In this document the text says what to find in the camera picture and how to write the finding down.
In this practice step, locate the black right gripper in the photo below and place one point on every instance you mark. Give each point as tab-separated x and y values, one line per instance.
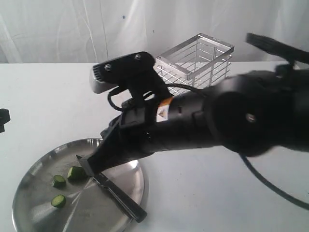
180	124

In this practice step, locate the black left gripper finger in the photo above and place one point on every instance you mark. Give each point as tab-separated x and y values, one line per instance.
4	118

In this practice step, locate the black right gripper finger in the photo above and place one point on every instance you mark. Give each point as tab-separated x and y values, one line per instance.
85	165

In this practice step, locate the green cucumber piece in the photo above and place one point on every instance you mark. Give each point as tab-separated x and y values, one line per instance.
76	173

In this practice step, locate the black kitchen knife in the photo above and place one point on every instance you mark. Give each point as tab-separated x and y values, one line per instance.
128	205

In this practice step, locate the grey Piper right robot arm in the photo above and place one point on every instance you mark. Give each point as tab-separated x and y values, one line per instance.
247	113

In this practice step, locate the round stainless steel plate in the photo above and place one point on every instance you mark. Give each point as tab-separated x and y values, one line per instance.
88	208

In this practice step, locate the white backdrop curtain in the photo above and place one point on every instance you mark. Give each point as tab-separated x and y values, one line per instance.
90	31

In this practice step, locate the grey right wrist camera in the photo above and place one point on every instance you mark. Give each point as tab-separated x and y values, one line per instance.
134	72

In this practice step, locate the wire metal utensil holder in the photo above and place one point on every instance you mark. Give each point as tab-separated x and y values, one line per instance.
199	62

